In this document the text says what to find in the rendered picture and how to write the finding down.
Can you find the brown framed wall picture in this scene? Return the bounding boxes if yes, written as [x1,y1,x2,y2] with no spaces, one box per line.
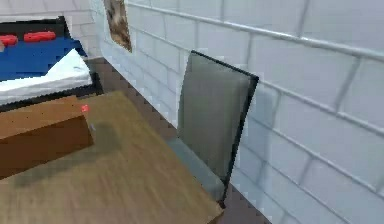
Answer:
[103,0,133,53]

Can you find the red pillow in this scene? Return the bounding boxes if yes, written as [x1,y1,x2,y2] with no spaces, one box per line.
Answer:
[0,34,19,48]
[23,30,57,43]

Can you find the light wooden table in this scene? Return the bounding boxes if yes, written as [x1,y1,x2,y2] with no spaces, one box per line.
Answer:
[0,90,224,224]

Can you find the brown wooden box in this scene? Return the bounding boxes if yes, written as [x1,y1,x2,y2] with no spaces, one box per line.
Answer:
[0,94,96,181]

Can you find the grey chair with black frame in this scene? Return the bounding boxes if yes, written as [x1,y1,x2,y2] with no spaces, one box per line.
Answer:
[165,49,260,210]

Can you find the bed with blue blanket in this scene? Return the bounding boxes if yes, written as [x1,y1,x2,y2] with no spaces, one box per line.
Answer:
[0,15,105,112]

